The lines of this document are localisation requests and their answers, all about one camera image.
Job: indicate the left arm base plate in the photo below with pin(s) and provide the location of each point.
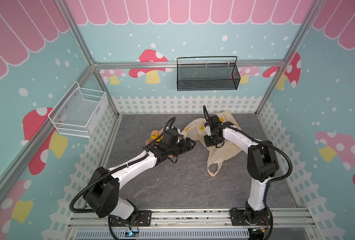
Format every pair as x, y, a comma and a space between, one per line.
139, 218

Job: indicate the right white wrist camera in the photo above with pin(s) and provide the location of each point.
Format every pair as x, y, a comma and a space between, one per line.
208, 130

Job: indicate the small yellow banana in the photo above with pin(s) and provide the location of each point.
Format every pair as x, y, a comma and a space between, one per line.
155, 134

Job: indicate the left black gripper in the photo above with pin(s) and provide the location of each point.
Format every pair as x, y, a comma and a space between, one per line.
185, 149

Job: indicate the black mesh wall basket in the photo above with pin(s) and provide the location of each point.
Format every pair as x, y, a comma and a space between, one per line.
213, 73

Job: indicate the pink wavy fruit plate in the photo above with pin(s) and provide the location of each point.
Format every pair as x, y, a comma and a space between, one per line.
150, 141

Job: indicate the white mesh wall basket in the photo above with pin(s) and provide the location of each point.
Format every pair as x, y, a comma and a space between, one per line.
79, 111

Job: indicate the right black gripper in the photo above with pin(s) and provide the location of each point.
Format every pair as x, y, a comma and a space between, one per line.
212, 141

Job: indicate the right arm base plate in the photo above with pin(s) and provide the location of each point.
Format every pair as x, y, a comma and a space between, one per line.
248, 217

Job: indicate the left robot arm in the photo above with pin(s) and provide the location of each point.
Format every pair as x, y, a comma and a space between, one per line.
105, 184

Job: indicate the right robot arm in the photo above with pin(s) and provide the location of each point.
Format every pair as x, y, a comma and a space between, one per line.
262, 165

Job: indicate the banana print plastic bag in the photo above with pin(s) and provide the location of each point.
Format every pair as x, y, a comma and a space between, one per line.
220, 152

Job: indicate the aluminium front rail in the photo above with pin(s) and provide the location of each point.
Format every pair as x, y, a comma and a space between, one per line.
193, 218

